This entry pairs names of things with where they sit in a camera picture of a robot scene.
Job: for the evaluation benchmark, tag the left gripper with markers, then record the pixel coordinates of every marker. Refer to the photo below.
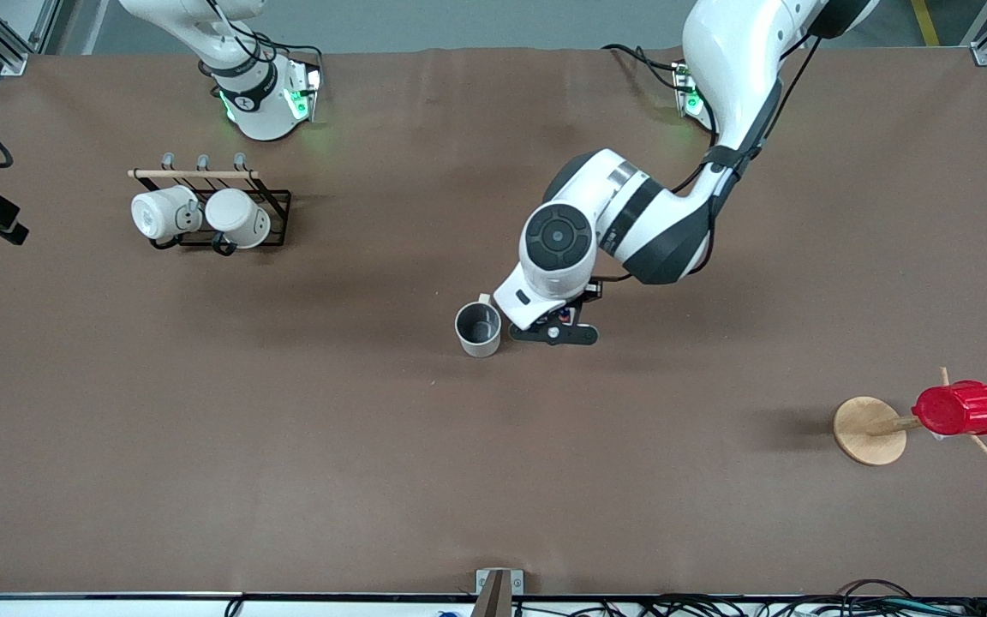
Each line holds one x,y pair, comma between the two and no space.
585,296

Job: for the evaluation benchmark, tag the blue white milk carton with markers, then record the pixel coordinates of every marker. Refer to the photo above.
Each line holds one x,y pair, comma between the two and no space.
564,321

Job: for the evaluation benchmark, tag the grey ceramic mug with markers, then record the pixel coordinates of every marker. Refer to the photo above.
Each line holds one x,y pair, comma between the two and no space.
481,347

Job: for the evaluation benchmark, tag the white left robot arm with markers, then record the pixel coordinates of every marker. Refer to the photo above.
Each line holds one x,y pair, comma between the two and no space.
716,68

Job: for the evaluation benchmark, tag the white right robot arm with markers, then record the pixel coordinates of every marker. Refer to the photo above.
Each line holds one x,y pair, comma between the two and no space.
258,111

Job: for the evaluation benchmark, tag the red plastic cup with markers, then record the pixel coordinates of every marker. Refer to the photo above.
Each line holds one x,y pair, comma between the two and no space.
960,410

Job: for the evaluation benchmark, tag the white mug with flat base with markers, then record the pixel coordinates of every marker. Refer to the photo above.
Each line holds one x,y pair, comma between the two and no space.
155,214

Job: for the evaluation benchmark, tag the brown table cover sheet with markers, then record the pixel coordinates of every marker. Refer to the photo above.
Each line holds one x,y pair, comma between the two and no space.
493,471

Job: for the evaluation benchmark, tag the wooden mug tree stand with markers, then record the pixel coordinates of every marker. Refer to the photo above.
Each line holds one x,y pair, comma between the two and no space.
866,433

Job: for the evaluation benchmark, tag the metal bracket with post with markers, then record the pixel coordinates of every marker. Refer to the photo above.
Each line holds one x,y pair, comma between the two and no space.
498,591

